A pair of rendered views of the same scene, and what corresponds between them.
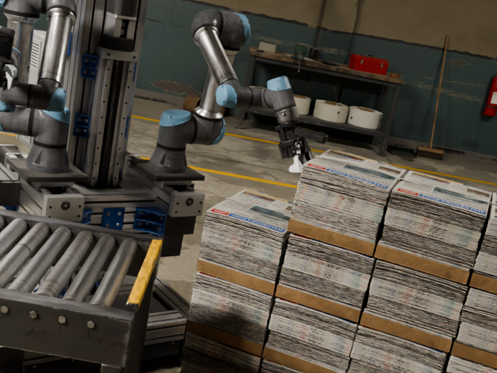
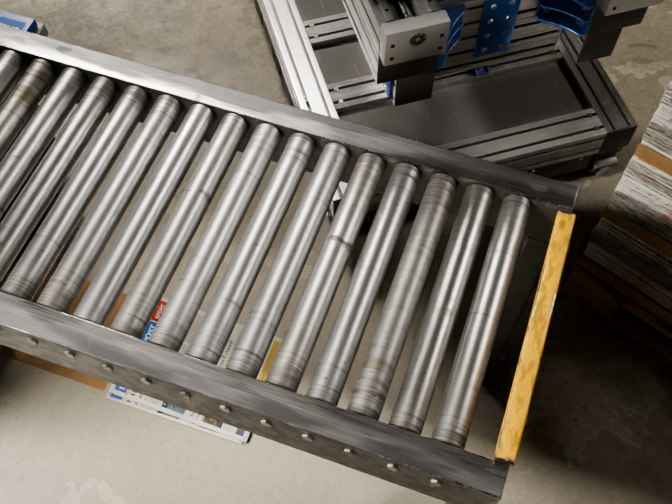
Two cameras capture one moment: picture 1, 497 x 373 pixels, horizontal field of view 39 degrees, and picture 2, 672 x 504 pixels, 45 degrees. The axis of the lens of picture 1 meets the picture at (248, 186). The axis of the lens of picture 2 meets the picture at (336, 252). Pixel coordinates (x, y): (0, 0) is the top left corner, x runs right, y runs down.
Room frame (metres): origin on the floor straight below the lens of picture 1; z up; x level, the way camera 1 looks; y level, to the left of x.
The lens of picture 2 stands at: (1.11, 0.32, 1.93)
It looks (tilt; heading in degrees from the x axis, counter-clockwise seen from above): 61 degrees down; 22
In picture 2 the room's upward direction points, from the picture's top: straight up
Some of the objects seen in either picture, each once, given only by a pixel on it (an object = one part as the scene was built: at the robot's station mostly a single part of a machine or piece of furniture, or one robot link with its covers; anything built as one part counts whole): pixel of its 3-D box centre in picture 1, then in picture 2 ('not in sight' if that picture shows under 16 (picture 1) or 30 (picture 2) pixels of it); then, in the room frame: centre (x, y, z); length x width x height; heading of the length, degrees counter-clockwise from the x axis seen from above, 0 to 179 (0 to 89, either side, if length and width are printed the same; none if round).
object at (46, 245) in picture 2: not in sight; (81, 189); (1.66, 1.01, 0.77); 0.47 x 0.05 x 0.05; 2
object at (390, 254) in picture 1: (427, 247); not in sight; (2.20, -0.62, 0.86); 0.38 x 0.29 x 0.04; 162
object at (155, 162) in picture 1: (169, 155); not in sight; (2.70, 0.33, 0.87); 0.15 x 0.15 x 0.10
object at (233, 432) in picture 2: not in sight; (200, 366); (1.67, 0.92, 0.01); 0.37 x 0.28 x 0.01; 92
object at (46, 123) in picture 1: (50, 121); not in sight; (2.39, 0.73, 0.98); 0.13 x 0.12 x 0.14; 103
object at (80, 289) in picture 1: (90, 271); (444, 303); (1.69, 0.36, 0.77); 0.47 x 0.05 x 0.05; 2
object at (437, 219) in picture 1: (435, 223); not in sight; (2.20, -0.62, 0.95); 0.38 x 0.29 x 0.23; 162
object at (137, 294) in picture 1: (146, 271); (538, 328); (1.68, 0.22, 0.81); 0.43 x 0.03 x 0.02; 2
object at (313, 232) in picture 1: (336, 231); not in sight; (2.18, -0.31, 0.86); 0.29 x 0.16 x 0.04; 72
